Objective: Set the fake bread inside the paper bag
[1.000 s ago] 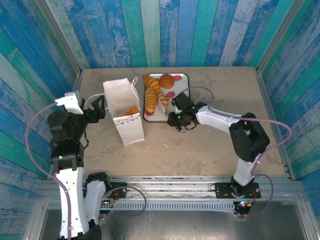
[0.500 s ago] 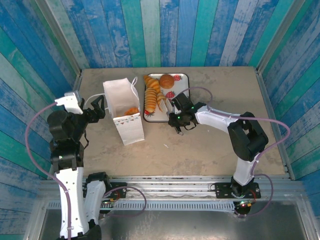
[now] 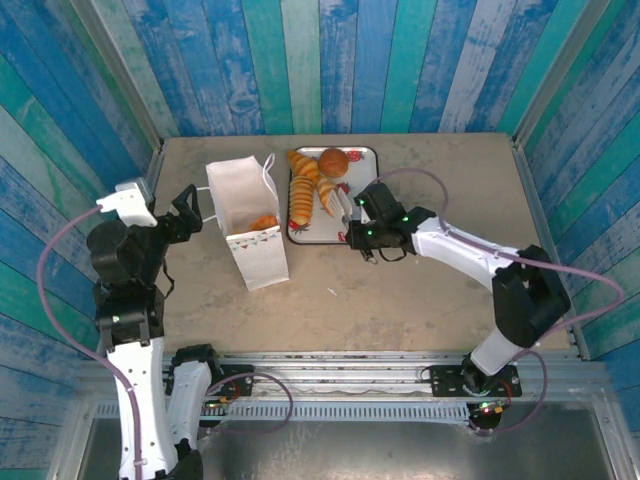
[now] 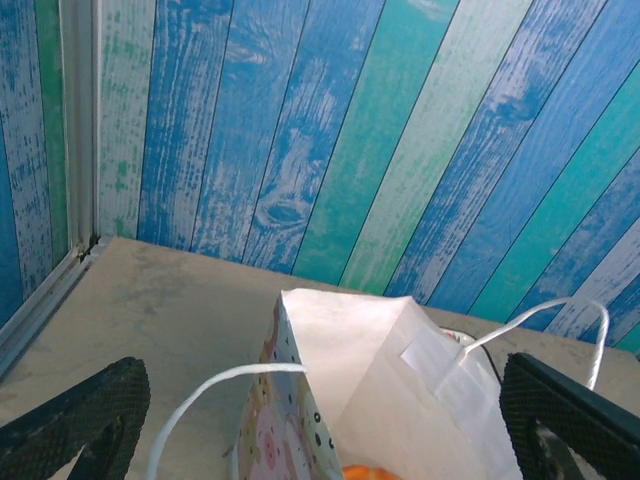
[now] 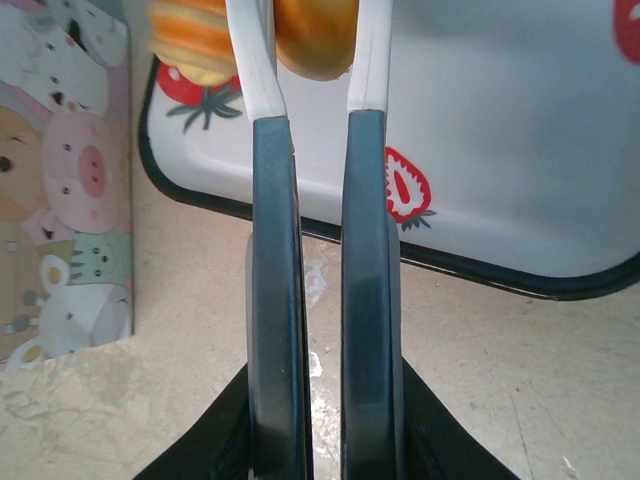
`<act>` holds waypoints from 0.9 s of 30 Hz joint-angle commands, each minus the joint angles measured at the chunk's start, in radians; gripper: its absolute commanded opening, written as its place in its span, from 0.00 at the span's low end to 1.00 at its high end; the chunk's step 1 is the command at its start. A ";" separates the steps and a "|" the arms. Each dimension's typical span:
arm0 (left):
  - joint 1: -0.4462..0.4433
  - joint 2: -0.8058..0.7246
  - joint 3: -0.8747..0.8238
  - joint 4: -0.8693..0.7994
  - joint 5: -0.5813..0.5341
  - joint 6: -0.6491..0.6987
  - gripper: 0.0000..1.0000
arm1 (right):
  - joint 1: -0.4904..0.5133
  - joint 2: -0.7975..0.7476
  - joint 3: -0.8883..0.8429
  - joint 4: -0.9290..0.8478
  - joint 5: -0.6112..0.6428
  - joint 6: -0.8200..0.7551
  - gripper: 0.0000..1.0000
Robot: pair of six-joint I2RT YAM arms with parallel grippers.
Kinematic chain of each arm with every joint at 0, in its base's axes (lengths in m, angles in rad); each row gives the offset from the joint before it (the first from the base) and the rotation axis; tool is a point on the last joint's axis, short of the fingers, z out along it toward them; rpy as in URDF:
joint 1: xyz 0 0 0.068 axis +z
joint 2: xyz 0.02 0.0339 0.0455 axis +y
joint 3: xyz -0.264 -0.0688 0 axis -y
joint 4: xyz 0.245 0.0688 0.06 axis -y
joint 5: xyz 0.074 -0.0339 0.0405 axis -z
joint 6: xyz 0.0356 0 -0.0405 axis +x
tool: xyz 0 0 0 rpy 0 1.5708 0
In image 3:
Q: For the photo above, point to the small circuit board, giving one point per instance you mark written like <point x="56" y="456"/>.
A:
<point x="220" y="403"/>
<point x="492" y="409"/>

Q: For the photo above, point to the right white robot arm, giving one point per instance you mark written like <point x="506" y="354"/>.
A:
<point x="460" y="245"/>

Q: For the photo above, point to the steel sheet panel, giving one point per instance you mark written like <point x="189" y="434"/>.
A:
<point x="350" y="450"/>

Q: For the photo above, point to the yellow twisted fake bread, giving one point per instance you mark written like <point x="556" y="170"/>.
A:
<point x="263" y="223"/>

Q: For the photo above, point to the strawberry print white tray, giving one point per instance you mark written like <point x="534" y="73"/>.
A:
<point x="320" y="232"/>

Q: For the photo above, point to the long ridged fake bread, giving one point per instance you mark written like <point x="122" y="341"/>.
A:
<point x="301" y="200"/>

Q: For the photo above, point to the round fake bun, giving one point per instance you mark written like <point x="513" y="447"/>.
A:
<point x="333" y="161"/>

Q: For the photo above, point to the white paper bag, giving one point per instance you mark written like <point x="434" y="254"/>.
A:
<point x="260" y="265"/>

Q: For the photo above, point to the small white scrap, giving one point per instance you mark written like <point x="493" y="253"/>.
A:
<point x="332" y="291"/>

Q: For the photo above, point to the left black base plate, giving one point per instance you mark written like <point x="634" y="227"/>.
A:
<point x="240" y="380"/>

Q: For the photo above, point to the aluminium table side rail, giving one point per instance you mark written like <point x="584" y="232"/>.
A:
<point x="540" y="210"/>
<point x="157" y="165"/>

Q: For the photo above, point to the aluminium corner post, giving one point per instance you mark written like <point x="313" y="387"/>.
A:
<point x="114" y="65"/>
<point x="560" y="65"/>

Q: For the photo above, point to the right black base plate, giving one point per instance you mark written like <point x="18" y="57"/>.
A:
<point x="450" y="382"/>

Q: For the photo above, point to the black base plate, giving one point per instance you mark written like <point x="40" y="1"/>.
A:
<point x="240" y="380"/>
<point x="450" y="382"/>

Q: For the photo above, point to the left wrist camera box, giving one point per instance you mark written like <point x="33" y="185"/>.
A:
<point x="127" y="202"/>

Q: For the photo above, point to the small fake croissant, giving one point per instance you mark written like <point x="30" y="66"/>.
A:
<point x="327" y="195"/>

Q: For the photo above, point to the aluminium mounting rail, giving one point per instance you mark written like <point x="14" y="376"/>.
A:
<point x="350" y="372"/>

